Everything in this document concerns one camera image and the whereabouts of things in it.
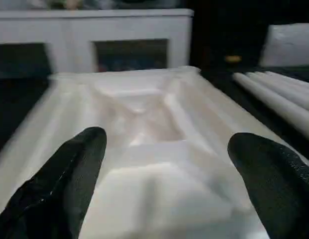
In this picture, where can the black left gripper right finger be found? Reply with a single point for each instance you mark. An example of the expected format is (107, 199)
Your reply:
(281, 189)

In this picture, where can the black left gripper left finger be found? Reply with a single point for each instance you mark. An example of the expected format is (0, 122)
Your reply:
(52, 194)

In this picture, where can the white plastic table top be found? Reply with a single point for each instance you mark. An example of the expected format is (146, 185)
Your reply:
(144, 112)

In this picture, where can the small yellow label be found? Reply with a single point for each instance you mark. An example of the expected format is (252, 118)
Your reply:
(233, 58)

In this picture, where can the white chair back panel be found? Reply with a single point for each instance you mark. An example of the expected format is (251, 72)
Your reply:
(288, 44)

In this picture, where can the white cabinet with glass doors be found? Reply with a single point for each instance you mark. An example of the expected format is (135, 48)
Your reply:
(69, 30)

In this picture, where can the black cabinet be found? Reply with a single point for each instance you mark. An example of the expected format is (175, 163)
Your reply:
(219, 30)

